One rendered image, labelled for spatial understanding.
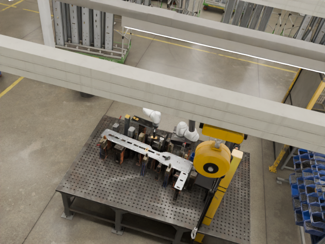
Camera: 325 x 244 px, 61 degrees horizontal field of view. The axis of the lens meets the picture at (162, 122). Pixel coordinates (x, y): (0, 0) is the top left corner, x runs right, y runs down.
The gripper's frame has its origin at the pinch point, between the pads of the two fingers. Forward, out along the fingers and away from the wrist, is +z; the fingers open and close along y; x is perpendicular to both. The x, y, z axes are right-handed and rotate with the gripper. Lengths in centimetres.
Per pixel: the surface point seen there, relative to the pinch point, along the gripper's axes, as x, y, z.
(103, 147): -67, 16, 29
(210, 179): 84, 34, 25
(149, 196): 10, 58, 56
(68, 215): -100, 77, 120
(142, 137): -17.8, -10.1, 19.6
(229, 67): 141, -475, 133
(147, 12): 0, 115, -207
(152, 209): 18, 76, 56
